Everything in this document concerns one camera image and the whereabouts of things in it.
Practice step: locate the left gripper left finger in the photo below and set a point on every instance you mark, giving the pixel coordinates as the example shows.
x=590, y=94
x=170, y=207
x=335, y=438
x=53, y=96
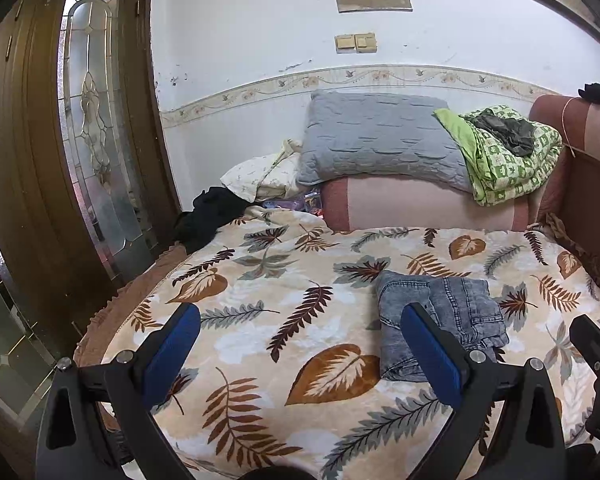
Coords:
x=98, y=418

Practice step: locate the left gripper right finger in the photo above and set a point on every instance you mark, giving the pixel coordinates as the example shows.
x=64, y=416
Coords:
x=527, y=442

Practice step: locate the grey-blue denim pants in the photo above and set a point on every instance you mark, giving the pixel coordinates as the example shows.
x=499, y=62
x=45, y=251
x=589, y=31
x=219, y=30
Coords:
x=461, y=306

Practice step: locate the leaf-print fleece blanket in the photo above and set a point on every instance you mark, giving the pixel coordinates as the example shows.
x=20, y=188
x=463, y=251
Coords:
x=286, y=368

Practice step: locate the black garment at sofa end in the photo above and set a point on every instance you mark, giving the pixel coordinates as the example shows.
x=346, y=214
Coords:
x=212, y=209

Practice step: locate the wooden door with glass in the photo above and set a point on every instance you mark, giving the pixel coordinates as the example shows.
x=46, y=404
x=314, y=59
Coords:
x=87, y=200

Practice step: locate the green patterned folded blanket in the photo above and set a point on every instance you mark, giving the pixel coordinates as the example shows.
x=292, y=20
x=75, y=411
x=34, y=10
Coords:
x=495, y=174

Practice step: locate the pink sofa armrest bolster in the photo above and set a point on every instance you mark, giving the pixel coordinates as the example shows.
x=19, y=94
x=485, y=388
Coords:
x=369, y=202

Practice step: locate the dark grey crumpled cloth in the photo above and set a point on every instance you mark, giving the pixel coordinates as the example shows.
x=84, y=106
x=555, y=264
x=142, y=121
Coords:
x=517, y=135

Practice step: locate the white floral pillow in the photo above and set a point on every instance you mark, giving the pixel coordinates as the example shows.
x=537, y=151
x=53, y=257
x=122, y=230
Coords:
x=267, y=177

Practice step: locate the colourful snack packet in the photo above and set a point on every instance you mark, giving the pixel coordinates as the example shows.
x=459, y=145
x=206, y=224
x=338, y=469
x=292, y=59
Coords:
x=309, y=202

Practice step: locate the black cloth on backrest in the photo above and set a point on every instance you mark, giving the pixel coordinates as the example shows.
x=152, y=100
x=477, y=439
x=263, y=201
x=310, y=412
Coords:
x=590, y=93

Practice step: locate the grey quilted pillow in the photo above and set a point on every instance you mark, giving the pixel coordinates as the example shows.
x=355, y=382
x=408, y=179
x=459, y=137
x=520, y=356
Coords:
x=381, y=134

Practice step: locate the beige wall switch plate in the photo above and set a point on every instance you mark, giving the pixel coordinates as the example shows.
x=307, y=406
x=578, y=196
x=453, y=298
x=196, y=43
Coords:
x=358, y=43

